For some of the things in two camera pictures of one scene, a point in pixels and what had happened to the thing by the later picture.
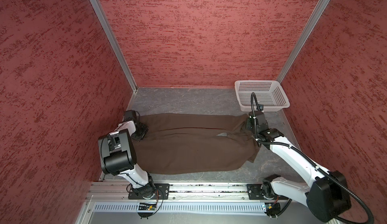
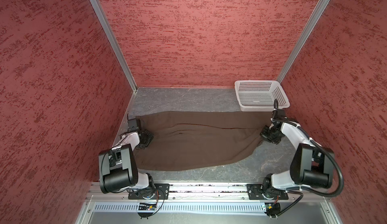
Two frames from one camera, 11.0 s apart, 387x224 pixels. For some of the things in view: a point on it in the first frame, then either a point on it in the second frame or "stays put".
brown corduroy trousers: (194, 143) stays put
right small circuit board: (272, 208) stays put
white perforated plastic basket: (269, 94) stays put
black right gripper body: (250, 127) to (272, 134)
